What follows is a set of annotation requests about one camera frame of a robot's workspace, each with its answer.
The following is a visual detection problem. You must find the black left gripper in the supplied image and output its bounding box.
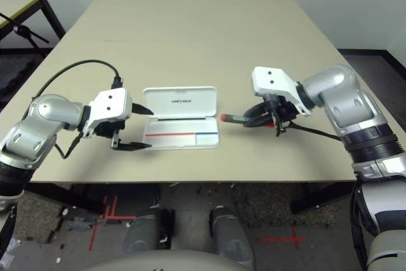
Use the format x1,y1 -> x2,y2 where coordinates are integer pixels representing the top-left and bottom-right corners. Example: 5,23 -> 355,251
96,102 -> 155,152

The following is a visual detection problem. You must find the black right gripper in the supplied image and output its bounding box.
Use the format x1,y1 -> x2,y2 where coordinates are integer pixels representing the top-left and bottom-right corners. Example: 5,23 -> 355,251
242,95 -> 301,137

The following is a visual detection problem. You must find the black marker with red cap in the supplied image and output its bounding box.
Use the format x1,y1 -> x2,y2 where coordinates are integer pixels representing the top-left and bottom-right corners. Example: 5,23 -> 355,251
220,113 -> 251,124

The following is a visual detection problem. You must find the white plastic pencil case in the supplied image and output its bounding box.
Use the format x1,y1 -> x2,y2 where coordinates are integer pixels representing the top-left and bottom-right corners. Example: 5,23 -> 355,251
142,86 -> 220,150

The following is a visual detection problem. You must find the speckled grey floor mat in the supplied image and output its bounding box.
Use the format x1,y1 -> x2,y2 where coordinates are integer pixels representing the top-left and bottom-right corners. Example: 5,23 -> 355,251
234,185 -> 324,227

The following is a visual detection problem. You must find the grey robot left leg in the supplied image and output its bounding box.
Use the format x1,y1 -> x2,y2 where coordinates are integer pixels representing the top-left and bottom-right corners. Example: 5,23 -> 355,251
122,207 -> 177,253

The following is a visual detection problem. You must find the grey robot leg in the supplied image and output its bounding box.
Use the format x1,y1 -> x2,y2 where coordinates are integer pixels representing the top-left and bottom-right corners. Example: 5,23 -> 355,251
122,207 -> 177,253
209,206 -> 254,268

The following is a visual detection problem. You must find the grey robot right leg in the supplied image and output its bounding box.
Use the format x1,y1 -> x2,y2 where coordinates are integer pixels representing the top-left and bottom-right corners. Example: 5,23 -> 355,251
209,206 -> 254,268

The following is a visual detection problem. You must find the grey robot torso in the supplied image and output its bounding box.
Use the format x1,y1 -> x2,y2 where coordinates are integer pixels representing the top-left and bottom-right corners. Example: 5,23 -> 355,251
85,249 -> 251,271

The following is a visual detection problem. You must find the black tripod stand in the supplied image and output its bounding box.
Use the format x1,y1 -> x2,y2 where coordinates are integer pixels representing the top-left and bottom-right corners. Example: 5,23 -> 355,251
0,12 -> 51,50

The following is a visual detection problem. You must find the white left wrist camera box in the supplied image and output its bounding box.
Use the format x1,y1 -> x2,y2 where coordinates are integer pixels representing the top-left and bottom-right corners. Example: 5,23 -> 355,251
82,88 -> 133,138

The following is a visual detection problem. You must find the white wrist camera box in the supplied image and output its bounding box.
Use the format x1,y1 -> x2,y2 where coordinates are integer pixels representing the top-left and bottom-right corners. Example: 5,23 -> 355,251
82,88 -> 133,138
251,66 -> 313,116

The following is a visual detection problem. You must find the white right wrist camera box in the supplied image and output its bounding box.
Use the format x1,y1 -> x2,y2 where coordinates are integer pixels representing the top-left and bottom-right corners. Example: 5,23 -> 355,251
251,66 -> 313,116

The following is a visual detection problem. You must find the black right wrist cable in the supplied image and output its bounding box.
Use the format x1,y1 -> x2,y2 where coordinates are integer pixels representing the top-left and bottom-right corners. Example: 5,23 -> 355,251
285,122 -> 370,271

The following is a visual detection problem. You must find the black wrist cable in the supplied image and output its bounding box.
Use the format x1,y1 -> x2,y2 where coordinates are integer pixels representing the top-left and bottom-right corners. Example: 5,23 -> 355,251
33,59 -> 124,160
285,122 -> 370,271

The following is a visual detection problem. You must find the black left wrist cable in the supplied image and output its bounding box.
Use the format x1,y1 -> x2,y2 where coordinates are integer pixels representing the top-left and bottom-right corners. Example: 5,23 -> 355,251
33,59 -> 124,160

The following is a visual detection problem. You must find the beige table with black frame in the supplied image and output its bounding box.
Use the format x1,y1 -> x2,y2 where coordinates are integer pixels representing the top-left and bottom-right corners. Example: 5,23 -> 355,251
0,0 -> 67,51

